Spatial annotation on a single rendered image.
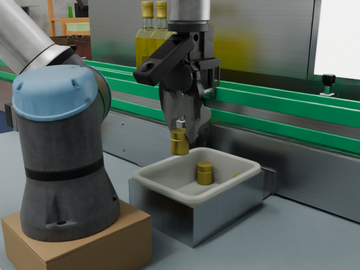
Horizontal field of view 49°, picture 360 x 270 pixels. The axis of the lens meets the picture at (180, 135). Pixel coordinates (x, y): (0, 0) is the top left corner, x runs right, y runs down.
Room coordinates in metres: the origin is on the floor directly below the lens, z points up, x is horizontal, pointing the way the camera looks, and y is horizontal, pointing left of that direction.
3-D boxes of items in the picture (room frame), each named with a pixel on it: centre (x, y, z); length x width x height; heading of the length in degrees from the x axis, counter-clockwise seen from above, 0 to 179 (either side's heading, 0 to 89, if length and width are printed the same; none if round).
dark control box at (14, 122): (1.32, 0.54, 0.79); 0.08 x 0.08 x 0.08; 47
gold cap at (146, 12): (1.16, 0.09, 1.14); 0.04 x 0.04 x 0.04
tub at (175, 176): (0.73, -0.04, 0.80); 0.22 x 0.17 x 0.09; 137
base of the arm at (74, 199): (0.56, 0.17, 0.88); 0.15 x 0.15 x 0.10
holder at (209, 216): (0.75, -0.05, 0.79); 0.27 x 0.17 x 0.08; 137
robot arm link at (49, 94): (0.57, 0.18, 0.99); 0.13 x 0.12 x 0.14; 4
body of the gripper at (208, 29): (0.72, -0.02, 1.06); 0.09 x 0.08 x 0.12; 137
